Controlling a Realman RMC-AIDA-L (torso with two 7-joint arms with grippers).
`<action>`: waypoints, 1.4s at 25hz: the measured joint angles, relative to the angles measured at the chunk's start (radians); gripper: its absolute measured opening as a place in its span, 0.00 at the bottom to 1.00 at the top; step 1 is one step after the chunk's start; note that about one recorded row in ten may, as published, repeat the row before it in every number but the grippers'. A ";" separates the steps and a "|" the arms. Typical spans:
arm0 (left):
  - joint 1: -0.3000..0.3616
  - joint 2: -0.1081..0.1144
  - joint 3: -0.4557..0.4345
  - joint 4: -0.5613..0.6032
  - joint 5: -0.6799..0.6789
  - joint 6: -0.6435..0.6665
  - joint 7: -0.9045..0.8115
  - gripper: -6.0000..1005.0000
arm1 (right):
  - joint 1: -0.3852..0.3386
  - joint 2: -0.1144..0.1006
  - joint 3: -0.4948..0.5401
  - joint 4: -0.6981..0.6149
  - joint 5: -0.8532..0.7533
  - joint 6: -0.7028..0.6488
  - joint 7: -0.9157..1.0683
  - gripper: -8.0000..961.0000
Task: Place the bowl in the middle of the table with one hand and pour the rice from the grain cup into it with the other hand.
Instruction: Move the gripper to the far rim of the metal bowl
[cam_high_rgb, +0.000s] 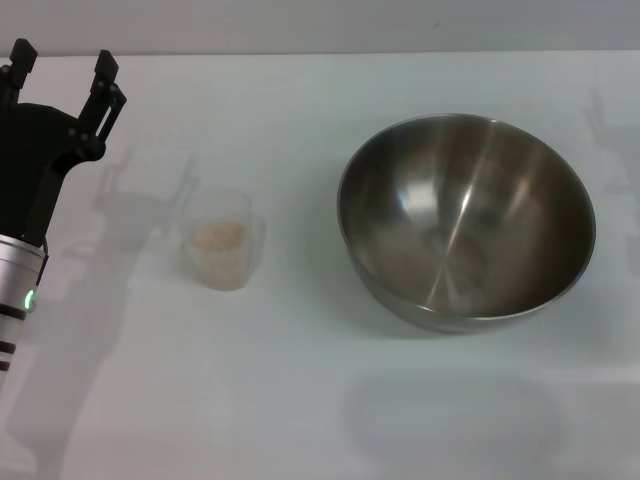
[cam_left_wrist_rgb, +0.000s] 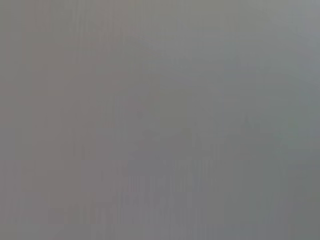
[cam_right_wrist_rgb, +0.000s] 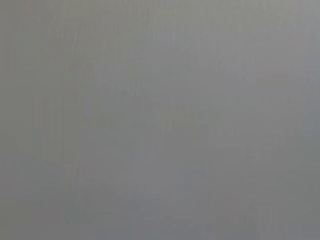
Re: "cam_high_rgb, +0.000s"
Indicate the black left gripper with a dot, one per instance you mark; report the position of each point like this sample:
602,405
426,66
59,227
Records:
30,150

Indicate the clear plastic measuring cup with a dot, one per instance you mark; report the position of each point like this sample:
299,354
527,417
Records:
220,240

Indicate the white rice grains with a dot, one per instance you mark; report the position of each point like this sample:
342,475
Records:
219,245

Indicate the stainless steel bowl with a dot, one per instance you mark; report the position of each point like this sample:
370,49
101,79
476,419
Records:
465,220

